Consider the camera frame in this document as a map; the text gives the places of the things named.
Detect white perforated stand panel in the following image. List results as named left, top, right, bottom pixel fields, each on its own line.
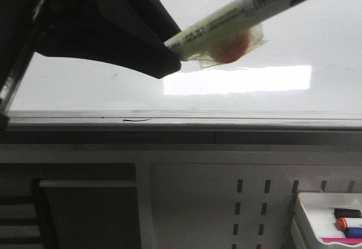
left=146, top=162, right=361, bottom=248

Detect white taped whiteboard marker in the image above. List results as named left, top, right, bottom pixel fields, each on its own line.
left=164, top=0, right=306, bottom=68

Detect white whiteboard with aluminium frame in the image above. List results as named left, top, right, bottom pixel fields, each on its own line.
left=8, top=0, right=361, bottom=130

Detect blue capped marker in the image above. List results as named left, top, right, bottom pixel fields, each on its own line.
left=344, top=227, right=362, bottom=239

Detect white marker tray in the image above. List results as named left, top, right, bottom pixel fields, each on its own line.
left=291, top=192, right=361, bottom=248

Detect pink marker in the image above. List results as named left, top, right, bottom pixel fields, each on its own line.
left=321, top=238, right=362, bottom=245

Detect black marker cap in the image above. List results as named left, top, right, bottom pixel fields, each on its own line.
left=334, top=208, right=361, bottom=218

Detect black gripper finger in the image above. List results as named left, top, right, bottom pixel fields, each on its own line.
left=36, top=0, right=181, bottom=79

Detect red capped marker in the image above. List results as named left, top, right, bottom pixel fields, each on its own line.
left=335, top=217, right=362, bottom=231

